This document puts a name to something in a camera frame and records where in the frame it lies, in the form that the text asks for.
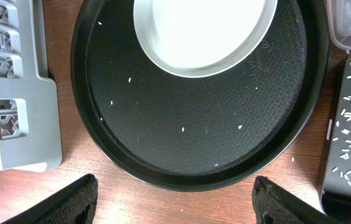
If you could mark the grey dishwasher rack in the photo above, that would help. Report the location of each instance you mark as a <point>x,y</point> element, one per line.
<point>29,113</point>

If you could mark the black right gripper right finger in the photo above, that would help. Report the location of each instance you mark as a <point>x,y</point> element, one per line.
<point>272,205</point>

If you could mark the white ceramic plate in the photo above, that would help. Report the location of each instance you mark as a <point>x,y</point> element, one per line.
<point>200,38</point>

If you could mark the round black tray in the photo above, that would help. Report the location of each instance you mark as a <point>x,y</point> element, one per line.
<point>196,134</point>

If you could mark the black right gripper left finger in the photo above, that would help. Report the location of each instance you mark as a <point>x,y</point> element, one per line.
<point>76,204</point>

